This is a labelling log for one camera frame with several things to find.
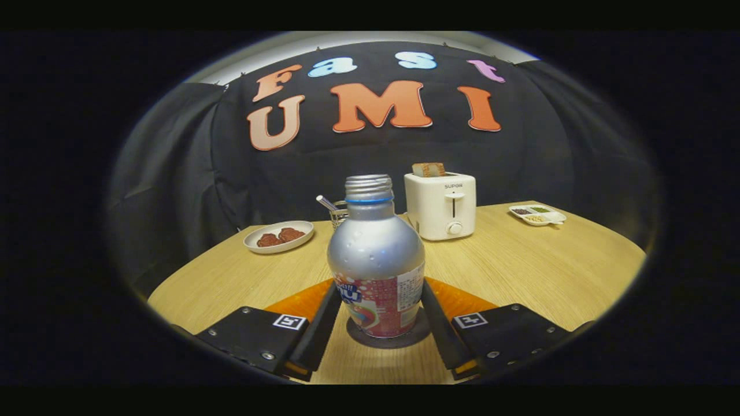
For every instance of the metal spoon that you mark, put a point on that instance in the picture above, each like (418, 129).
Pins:
(325, 201)

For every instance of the brown food piece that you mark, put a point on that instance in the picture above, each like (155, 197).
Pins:
(291, 234)
(268, 240)

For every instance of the silver juice bottle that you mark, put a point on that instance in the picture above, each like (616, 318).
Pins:
(376, 254)

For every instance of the white oval plate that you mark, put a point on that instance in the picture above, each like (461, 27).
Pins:
(289, 247)

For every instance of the black backdrop cloth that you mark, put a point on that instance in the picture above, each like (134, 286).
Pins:
(347, 156)

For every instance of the dark brown round coaster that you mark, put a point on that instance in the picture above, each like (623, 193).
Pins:
(399, 342)

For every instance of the white toaster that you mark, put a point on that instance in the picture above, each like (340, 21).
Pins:
(439, 214)

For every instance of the toast slice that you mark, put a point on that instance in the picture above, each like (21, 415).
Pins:
(420, 170)
(437, 169)

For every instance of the white divided snack tray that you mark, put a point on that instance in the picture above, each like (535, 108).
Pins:
(537, 215)

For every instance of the wooden table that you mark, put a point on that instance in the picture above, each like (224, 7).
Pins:
(549, 271)

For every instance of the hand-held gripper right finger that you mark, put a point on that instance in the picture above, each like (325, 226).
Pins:
(442, 335)

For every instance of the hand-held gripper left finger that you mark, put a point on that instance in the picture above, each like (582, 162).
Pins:
(324, 332)

